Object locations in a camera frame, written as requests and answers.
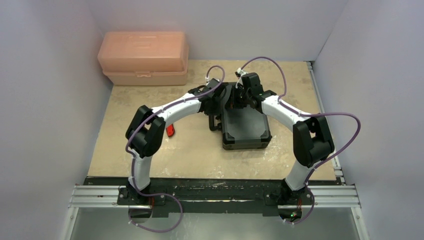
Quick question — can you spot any black poker set case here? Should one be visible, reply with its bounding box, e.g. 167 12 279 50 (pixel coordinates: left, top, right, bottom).
208 82 273 151

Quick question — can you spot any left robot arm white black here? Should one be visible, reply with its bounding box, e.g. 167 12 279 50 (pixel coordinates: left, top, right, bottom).
125 78 227 205

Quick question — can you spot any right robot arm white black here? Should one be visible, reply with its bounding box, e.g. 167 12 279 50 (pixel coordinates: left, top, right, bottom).
230 70 335 204

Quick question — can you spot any red black utility knife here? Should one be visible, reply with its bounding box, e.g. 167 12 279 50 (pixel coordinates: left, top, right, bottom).
166 124 176 138

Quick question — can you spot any pink plastic storage box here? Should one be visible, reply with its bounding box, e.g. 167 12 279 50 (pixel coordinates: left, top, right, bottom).
97 31 189 86

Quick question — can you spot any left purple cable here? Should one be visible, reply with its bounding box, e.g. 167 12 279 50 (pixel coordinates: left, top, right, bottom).
124 65 226 234

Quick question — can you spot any purple cable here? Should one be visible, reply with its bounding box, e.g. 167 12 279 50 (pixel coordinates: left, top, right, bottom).
124 65 226 234
236 56 362 226

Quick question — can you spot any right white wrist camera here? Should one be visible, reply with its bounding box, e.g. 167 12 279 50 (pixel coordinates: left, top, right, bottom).
235 67 248 89

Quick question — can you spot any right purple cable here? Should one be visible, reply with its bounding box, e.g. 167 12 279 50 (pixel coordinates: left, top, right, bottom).
236 56 362 226

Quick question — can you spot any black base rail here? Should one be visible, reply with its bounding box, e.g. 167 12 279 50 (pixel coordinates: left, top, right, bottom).
82 176 314 220

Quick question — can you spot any aluminium frame rail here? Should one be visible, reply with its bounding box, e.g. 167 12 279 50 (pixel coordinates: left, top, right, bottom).
70 60 368 240

